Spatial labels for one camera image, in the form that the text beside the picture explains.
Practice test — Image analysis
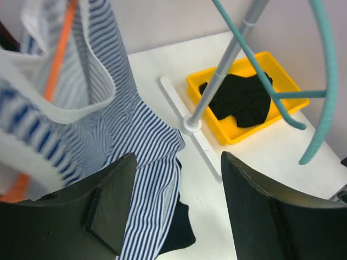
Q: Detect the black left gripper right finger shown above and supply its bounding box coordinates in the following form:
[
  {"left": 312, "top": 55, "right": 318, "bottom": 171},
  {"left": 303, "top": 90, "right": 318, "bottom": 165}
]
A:
[{"left": 221, "top": 152, "right": 346, "bottom": 259}]

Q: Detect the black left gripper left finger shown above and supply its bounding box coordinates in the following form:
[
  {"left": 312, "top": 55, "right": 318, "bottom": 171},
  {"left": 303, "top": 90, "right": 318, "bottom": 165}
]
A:
[{"left": 1, "top": 153, "right": 136, "bottom": 259}]

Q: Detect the black folded garment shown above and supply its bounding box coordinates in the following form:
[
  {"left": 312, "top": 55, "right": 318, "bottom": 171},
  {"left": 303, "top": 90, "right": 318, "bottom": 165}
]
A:
[{"left": 209, "top": 74, "right": 271, "bottom": 128}]

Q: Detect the orange plastic hanger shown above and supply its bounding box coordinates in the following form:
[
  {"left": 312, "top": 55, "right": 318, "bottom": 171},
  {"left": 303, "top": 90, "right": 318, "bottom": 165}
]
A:
[{"left": 1, "top": 0, "right": 78, "bottom": 203}]

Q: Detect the blue white striped tank top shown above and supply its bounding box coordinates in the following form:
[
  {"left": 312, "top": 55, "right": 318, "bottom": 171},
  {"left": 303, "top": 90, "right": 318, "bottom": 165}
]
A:
[{"left": 1, "top": 1, "right": 184, "bottom": 259}]

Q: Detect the navy basketball tank top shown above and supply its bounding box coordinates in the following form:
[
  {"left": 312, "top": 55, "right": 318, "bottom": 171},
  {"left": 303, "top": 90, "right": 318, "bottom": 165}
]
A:
[{"left": 159, "top": 201, "right": 196, "bottom": 255}]

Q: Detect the yellow plastic tray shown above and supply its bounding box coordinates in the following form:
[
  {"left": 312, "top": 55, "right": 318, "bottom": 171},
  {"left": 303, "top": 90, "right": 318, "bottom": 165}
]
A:
[{"left": 187, "top": 51, "right": 310, "bottom": 146}]

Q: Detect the silver white clothes rack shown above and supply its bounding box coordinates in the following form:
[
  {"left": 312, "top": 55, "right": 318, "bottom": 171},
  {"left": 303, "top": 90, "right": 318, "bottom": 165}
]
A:
[{"left": 156, "top": 0, "right": 272, "bottom": 185}]

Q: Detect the teal plastic hanger right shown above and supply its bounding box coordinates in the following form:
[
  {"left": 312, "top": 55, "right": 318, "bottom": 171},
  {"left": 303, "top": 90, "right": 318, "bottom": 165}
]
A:
[{"left": 211, "top": 0, "right": 339, "bottom": 166}]

